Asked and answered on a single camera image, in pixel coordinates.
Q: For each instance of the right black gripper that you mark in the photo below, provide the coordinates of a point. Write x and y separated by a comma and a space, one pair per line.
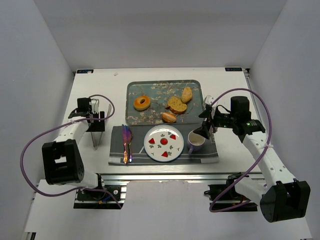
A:
207, 123

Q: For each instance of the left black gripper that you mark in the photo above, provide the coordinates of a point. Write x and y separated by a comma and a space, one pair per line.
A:
96, 125

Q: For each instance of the metal tongs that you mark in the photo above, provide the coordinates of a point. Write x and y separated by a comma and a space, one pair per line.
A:
97, 136

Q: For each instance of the sliced bread loaf piece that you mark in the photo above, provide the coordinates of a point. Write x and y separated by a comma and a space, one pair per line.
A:
176, 106

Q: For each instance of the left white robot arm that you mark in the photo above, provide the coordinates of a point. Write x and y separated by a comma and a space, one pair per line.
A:
63, 164

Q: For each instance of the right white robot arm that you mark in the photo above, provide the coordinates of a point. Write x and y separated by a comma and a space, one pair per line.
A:
283, 197

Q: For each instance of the lavender mug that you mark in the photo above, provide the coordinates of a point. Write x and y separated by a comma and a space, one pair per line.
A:
194, 142

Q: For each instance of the grey striped placemat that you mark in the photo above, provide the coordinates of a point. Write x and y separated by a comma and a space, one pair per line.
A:
207, 154

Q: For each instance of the croissant roll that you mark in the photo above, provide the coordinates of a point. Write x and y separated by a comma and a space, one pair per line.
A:
186, 95

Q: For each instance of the small round bun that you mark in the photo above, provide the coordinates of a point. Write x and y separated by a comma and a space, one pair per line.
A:
168, 117

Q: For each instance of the iridescent knife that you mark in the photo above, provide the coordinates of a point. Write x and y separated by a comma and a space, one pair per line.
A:
125, 144

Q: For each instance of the floral teal tray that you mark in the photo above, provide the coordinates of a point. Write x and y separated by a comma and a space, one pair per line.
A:
159, 93

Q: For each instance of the white strawberry plate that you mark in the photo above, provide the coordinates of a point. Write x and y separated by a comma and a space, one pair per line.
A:
163, 143

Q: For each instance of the glazed donut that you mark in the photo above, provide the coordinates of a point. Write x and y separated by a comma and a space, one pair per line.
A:
141, 103

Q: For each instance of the left blue table label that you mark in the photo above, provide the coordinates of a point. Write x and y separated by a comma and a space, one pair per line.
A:
84, 71

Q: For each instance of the blue table label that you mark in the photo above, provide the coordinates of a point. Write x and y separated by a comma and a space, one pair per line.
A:
233, 69
84, 71

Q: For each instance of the right blue table label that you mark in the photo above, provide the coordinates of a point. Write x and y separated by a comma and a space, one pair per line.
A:
233, 69

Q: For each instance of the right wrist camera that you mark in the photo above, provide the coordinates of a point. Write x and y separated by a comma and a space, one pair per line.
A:
208, 100

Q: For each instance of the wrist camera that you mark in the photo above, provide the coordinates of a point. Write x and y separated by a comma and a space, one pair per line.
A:
95, 107
208, 100

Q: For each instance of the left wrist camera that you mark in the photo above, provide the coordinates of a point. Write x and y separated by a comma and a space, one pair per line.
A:
95, 107

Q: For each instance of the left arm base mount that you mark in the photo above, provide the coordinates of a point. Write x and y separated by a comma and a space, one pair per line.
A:
101, 200

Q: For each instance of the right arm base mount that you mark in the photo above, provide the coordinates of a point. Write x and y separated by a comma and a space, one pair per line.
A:
231, 199

